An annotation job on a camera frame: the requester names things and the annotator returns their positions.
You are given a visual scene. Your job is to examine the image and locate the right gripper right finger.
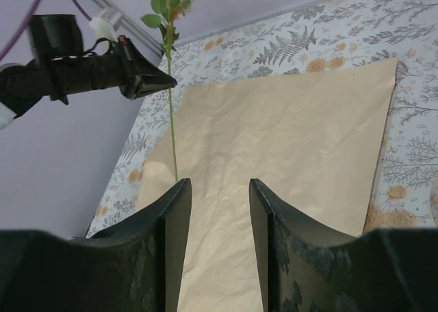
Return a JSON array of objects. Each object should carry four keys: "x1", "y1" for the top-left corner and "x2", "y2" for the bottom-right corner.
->
[{"x1": 249, "y1": 179, "x2": 376, "y2": 311}]

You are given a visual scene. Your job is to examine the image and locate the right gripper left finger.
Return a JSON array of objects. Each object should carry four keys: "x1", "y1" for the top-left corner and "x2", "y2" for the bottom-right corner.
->
[{"x1": 68, "y1": 179, "x2": 192, "y2": 311}]

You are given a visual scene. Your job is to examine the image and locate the floral patterned table mat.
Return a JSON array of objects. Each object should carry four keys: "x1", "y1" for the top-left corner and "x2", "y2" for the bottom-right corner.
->
[{"x1": 86, "y1": 0, "x2": 437, "y2": 236}]

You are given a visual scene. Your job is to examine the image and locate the left aluminium frame post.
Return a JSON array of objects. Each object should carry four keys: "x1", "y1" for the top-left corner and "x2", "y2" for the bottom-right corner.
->
[{"x1": 91, "y1": 0, "x2": 164, "y2": 65}]

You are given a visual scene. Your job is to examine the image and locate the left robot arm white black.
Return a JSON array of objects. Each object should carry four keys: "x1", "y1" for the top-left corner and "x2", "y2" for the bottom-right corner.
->
[{"x1": 1, "y1": 14, "x2": 177, "y2": 127}]

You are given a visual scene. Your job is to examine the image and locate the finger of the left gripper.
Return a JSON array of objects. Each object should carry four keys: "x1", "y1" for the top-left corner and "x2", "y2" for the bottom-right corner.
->
[{"x1": 123, "y1": 40, "x2": 177, "y2": 99}]

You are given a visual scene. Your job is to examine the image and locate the cream printed ribbon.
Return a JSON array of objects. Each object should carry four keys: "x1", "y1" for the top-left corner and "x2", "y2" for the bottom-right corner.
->
[{"x1": 430, "y1": 190, "x2": 437, "y2": 223}]

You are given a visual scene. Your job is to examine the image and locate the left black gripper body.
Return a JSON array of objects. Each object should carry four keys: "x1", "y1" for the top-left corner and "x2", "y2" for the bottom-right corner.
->
[{"x1": 27, "y1": 14, "x2": 140, "y2": 104}]

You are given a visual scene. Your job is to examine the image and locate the orange beige wrapping paper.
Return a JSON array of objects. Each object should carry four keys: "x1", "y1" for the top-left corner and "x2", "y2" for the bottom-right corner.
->
[{"x1": 137, "y1": 58, "x2": 398, "y2": 311}]

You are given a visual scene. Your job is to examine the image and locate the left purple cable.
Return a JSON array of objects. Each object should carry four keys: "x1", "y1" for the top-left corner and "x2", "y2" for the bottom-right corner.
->
[{"x1": 0, "y1": 0, "x2": 93, "y2": 62}]

